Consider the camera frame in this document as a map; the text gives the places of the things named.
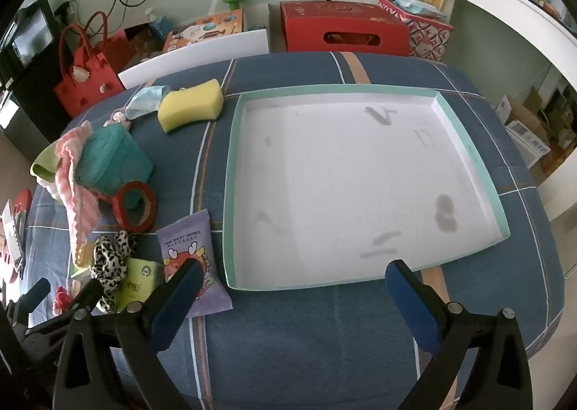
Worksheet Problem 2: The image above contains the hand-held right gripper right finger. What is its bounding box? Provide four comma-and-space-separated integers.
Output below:
384, 259, 533, 410

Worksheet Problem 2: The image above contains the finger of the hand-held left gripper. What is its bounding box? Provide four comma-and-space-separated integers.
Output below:
25, 278, 104, 339
18, 278, 52, 316

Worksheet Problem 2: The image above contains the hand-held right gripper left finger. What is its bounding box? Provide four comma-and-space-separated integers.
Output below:
53, 258, 206, 410

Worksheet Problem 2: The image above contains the green tissue packet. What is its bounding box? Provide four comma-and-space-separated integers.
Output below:
116, 257, 165, 312

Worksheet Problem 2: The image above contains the leopard print scrunchie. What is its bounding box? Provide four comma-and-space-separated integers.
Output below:
89, 232, 138, 314

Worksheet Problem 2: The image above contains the pink white knitted cloth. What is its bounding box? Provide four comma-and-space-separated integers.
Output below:
47, 120, 100, 246

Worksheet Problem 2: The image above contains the white tray box green rim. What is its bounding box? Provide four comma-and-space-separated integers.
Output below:
224, 84, 510, 291

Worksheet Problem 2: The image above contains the light green cloth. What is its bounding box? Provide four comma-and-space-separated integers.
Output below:
30, 146, 61, 185

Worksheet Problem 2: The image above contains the yellow sponge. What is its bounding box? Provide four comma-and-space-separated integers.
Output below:
158, 79, 225, 135

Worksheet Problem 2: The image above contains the blue face mask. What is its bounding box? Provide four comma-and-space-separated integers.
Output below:
126, 84, 171, 119

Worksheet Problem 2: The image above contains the purple wet wipes packet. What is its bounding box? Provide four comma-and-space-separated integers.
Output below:
156, 208, 234, 318

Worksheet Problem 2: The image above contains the red tape roll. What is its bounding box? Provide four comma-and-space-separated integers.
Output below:
113, 181, 158, 232

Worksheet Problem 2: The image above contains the teal pouch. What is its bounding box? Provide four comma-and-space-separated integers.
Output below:
74, 127, 155, 197

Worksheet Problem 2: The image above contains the white labelled box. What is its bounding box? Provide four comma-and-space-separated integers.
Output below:
505, 122, 550, 169

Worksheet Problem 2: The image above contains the red felt tote bag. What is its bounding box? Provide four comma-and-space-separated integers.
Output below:
54, 11, 140, 118

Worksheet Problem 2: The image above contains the brown cardboard box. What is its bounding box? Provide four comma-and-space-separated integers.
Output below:
496, 85, 553, 145

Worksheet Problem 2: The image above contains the white foam board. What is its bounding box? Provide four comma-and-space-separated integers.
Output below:
118, 29, 270, 88

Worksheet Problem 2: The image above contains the black monitor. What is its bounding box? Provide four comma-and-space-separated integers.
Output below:
0, 0, 57, 77

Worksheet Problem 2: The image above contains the red patterned tin box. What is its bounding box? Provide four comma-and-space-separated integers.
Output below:
379, 0, 454, 63

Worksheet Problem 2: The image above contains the orange toy box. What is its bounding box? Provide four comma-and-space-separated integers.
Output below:
162, 10, 246, 52

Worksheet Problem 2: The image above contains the red cardboard box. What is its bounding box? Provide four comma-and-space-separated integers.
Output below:
279, 0, 411, 56

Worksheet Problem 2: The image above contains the light blue wipes packet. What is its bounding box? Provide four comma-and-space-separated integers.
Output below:
394, 0, 447, 18

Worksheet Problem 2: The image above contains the pink hair tie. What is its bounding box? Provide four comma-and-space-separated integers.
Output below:
105, 108, 133, 128

